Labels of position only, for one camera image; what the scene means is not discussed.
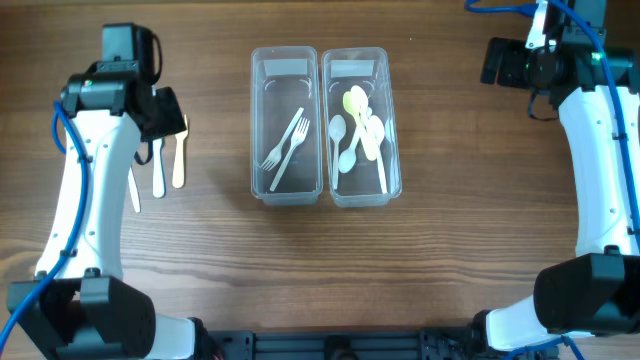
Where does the white plastic fork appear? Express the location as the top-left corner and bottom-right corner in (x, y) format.
(269, 118), (310, 192)
(128, 168), (141, 213)

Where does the light blue plastic fork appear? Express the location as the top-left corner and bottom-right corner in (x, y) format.
(152, 138), (166, 198)

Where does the yellow plastic fork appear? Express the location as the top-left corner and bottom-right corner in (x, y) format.
(172, 114), (189, 189)

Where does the white fork tines down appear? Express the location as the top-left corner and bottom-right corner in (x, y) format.
(260, 107), (304, 171)

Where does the white plastic spoon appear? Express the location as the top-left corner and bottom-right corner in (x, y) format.
(367, 115), (388, 194)
(338, 129), (360, 173)
(328, 114), (346, 190)
(350, 85), (368, 124)

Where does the yellow plastic spoon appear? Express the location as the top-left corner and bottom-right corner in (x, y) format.
(343, 91), (377, 161)

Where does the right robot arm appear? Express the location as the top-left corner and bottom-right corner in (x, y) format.
(469, 0), (639, 359)

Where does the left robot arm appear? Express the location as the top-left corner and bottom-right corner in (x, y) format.
(1, 23), (220, 359)

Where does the clear plastic container left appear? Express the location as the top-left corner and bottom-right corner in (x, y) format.
(250, 46), (323, 206)

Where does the clear plastic container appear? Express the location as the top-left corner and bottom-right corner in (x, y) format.
(250, 46), (323, 206)
(321, 47), (402, 208)

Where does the clear plastic container right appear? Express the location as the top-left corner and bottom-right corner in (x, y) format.
(321, 47), (402, 208)

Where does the left blue cable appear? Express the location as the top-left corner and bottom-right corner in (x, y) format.
(0, 99), (91, 346)

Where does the blue cable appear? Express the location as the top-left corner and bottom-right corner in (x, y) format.
(464, 0), (640, 360)
(0, 99), (91, 346)

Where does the right blue cable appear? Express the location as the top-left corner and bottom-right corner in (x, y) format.
(464, 0), (640, 360)

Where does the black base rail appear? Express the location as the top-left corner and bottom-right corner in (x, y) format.
(209, 327), (508, 360)

